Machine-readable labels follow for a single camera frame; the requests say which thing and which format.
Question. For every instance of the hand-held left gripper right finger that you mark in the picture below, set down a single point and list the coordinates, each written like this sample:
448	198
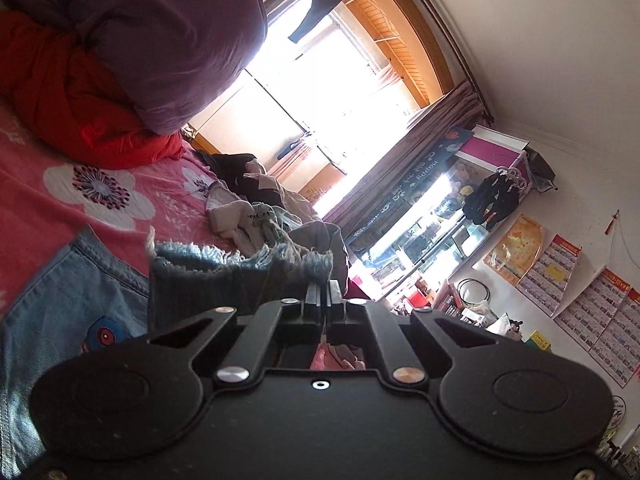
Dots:
334	305

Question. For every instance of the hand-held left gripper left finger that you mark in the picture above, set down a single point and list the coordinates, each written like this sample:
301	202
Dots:
315	305

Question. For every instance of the printed denim jacket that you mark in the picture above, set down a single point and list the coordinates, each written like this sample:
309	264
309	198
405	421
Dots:
75	290

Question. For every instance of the red pillow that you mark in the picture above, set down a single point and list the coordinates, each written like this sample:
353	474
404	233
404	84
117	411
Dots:
359	292

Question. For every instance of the pink printed garment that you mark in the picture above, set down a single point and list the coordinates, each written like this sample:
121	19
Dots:
335	357

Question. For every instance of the grey sweatshirt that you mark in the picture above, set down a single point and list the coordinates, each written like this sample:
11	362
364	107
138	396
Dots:
315	245

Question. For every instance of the light green garment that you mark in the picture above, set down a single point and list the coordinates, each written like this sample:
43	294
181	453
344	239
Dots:
267	220

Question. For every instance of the row of books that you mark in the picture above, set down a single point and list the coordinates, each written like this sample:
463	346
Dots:
447	302

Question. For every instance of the white garment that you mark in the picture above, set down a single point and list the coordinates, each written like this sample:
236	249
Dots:
230	220

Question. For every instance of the glass cabinet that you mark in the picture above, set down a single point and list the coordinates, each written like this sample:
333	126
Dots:
435	230

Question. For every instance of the blue banner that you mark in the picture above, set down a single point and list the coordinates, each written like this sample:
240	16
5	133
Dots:
400	195

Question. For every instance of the small dark hanging garment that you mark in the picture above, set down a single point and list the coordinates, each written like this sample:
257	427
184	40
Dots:
292	149

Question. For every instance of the black hanging clothing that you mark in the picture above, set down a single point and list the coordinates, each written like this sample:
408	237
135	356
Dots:
492	197

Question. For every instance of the yellow box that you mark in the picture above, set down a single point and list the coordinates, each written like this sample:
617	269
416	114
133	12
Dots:
540	341

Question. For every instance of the pink storage box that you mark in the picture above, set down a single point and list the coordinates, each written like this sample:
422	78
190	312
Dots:
492	152

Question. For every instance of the pink floral blanket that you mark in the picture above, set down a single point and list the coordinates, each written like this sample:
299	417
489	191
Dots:
50	220

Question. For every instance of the red tassel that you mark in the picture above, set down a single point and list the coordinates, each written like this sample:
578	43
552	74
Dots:
612	222

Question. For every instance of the curtain rod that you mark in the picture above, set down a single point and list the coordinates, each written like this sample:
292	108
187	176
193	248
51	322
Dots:
450	35

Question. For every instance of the hanging dark trousers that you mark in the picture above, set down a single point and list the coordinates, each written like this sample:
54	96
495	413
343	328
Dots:
315	10

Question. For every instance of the purple duvet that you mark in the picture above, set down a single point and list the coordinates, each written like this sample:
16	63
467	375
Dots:
165	35

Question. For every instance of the red quilt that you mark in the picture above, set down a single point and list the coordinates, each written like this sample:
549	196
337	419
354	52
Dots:
60	90

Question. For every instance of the wall calendar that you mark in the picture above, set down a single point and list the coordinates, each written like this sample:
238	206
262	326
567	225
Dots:
592	310
550	275
620	345

